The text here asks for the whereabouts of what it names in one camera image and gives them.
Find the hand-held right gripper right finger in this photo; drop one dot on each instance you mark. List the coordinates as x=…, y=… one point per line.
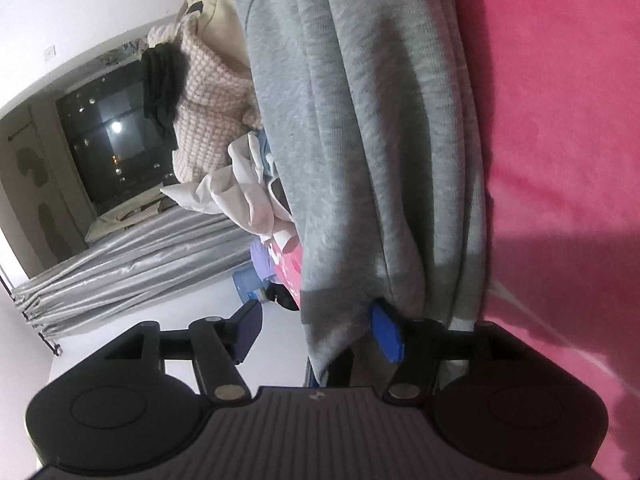
x=387, y=330

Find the white garment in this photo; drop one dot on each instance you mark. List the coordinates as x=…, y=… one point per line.
x=235, y=205

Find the black fluffy object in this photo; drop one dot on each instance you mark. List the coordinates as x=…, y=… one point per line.
x=285, y=300

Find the blue cream garment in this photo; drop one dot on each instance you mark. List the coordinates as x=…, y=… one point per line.
x=264, y=155

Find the black garment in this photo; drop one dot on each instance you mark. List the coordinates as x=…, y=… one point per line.
x=162, y=90

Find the blue water jug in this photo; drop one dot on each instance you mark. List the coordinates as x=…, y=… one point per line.
x=250, y=285

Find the grey sweatshirt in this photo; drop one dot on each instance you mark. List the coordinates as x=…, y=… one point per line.
x=360, y=135

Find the pink floral blanket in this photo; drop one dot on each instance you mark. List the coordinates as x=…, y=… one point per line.
x=550, y=110

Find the beige folded cloth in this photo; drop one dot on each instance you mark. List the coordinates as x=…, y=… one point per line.
x=125, y=220

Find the white wall plate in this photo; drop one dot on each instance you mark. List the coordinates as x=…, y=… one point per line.
x=50, y=53

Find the lavender garment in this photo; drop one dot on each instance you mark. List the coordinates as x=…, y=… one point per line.
x=260, y=260

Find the dark window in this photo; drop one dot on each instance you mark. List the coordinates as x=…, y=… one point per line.
x=110, y=135

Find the pink knit sweater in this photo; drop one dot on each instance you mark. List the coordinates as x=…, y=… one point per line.
x=210, y=110

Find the grey curtain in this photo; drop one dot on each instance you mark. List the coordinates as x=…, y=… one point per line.
x=125, y=270

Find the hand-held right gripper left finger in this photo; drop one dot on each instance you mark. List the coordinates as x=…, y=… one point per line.
x=248, y=330

